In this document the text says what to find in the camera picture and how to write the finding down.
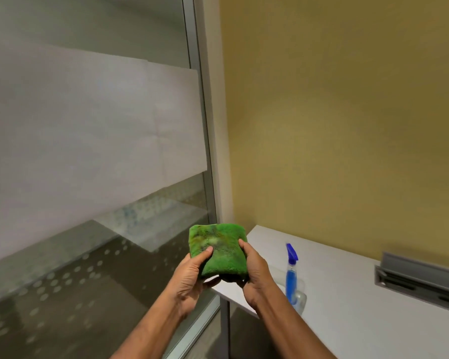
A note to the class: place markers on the green microfiber cloth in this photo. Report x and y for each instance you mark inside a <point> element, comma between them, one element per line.
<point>220,251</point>

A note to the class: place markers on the frosted film band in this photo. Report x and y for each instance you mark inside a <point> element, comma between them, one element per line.
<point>86,145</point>

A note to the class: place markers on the glass partition panel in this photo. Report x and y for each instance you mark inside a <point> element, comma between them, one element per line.
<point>78,175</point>

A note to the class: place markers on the person's right forearm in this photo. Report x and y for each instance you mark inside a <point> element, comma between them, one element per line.
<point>289,325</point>

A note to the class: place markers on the grey aluminium partition frame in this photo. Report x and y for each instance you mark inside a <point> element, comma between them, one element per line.
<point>204,145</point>

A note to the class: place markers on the blue spray bottle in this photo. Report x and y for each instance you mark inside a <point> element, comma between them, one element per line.
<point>292,275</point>

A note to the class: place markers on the person's right hand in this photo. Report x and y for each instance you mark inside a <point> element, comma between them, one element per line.
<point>257,274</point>

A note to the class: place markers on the person's right thumb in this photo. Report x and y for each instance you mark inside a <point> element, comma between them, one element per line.
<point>245,251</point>

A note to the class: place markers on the person's left forearm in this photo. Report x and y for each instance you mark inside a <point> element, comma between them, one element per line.
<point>150,330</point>

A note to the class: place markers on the person's left thumb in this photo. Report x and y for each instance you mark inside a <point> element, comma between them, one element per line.
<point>205,256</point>

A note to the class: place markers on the person's left hand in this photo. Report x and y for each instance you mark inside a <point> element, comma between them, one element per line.
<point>187,281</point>

